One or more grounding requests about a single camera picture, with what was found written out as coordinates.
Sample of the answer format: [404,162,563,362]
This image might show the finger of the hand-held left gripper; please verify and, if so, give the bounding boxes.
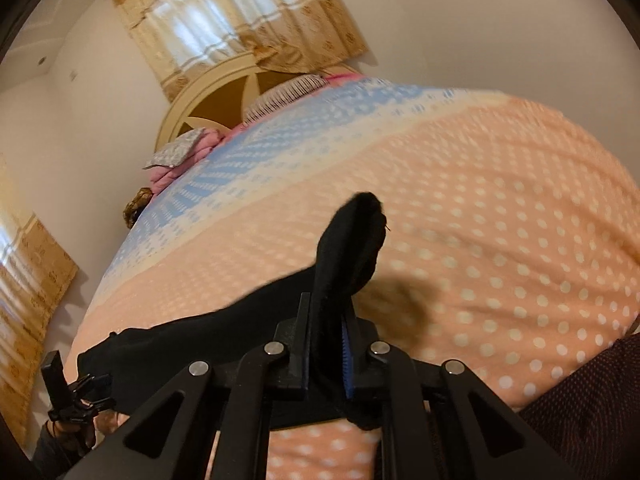
[42,351,68,413]
[75,374,116,408]

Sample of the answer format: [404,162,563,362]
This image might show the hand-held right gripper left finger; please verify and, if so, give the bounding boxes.
[65,292,313,480]

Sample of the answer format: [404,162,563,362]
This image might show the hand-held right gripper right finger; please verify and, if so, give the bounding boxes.
[342,305,588,480]

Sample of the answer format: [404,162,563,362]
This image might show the black pants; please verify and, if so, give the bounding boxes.
[75,191,388,431]

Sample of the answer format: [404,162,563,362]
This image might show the person's left forearm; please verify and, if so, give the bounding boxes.
[30,410,118,478]

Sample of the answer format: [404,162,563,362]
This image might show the wide beige floral curtain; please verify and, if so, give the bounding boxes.
[0,155,80,446]

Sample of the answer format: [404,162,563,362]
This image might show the brown patterned bag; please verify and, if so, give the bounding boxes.
[122,187,156,231]

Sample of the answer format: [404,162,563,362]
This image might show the polka dot bedspread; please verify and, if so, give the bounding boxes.
[70,76,640,480]

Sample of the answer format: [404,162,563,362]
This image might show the pink folded blanket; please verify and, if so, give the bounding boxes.
[149,130,236,196]

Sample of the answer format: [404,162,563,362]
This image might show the grey patterned pillow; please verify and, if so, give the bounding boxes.
[142,127,208,170]

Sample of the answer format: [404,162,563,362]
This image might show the person's dark maroon clothing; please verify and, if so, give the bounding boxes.
[520,332,640,480]

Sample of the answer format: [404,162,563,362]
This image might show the striped pillow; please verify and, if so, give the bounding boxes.
[242,74,326,126]

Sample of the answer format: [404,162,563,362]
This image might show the cream wooden bed headboard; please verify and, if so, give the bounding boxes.
[155,57,361,153]

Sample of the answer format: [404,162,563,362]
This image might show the beige floral curtain with valance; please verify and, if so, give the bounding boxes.
[103,0,369,103]

